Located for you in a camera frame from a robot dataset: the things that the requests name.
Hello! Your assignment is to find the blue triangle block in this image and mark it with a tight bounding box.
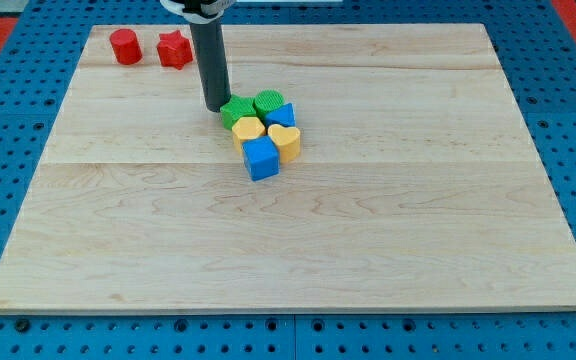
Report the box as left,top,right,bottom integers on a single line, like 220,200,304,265
264,103,296,127

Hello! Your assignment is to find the grey cylindrical pointer rod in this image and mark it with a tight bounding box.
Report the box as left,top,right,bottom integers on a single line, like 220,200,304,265
190,18,231,112

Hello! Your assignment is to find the blue cube block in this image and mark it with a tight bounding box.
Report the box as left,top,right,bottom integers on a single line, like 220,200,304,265
242,136,280,181

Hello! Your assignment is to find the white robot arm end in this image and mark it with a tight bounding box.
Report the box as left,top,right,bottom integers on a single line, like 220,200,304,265
160,0,236,24

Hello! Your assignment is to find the red star block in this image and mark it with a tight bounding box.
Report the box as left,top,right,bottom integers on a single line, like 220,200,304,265
157,30,194,70

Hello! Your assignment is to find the green star block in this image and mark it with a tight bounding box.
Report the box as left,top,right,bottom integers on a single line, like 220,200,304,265
220,94,257,130

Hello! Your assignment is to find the green cylinder block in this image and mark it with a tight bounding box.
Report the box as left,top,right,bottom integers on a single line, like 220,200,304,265
253,89,284,118

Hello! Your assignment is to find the yellow hexagon block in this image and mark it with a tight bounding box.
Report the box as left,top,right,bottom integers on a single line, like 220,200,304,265
231,116,266,155

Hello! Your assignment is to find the red cylinder block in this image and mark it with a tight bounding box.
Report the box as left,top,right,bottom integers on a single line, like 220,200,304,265
109,28,143,65

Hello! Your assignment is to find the yellow heart block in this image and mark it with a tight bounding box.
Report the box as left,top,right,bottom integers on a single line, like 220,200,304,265
267,124,301,164

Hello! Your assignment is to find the light wooden board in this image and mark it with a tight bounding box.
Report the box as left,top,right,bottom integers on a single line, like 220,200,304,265
0,23,576,315

